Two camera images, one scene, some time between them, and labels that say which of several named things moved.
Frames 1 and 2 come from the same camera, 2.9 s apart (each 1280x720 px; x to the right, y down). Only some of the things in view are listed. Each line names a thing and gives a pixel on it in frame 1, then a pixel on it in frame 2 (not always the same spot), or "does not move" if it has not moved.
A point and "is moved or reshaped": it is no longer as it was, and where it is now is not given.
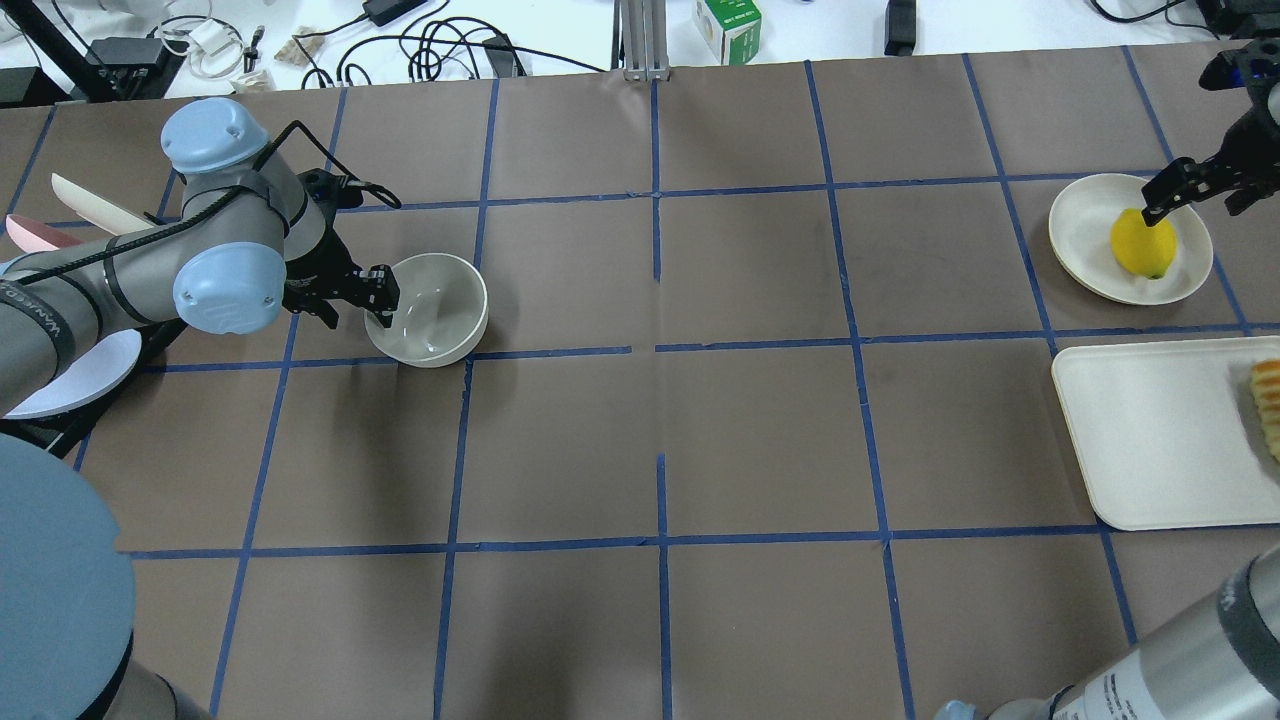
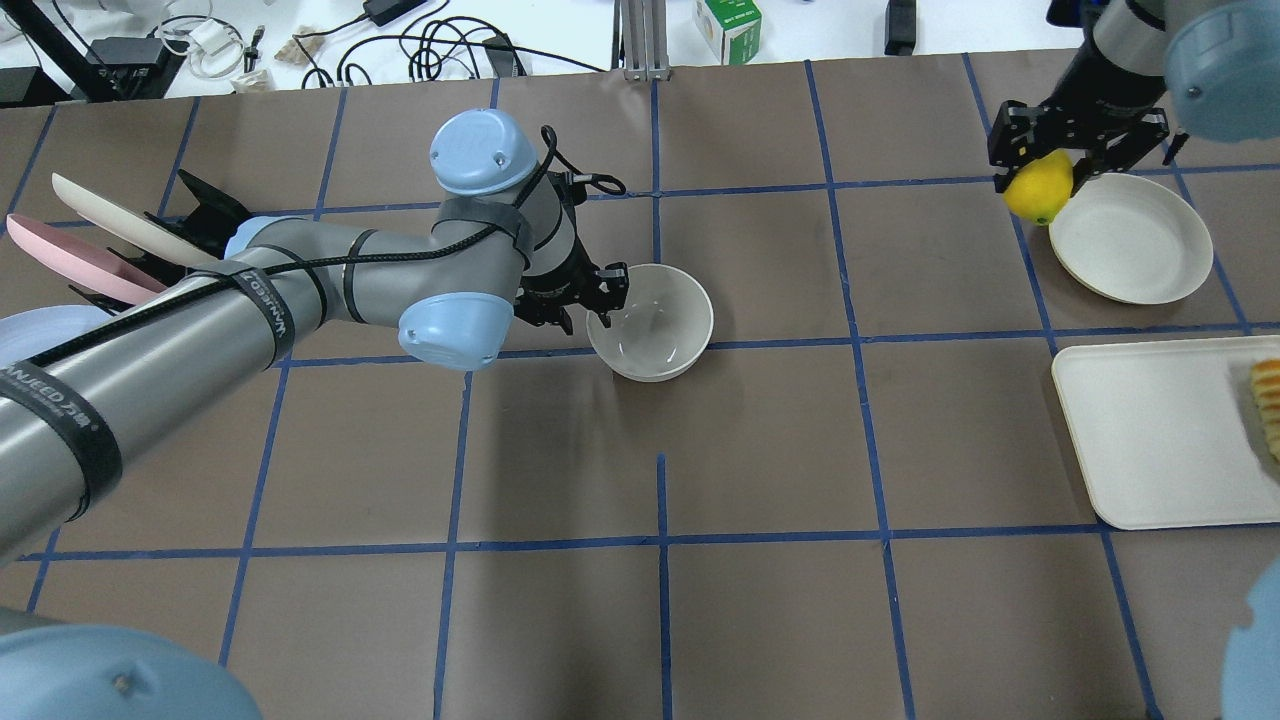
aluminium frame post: x=640 y=40 does not move
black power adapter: x=900 y=27 does not move
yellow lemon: x=1144 y=249 → x=1038 y=189
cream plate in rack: x=98 y=209 does not move
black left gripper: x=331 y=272 → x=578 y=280
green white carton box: x=730 y=29 does not move
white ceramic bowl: x=442 y=312 is moved or reshaped
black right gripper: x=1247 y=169 → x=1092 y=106
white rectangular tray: x=1167 y=433 does not move
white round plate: x=1080 y=235 does not move
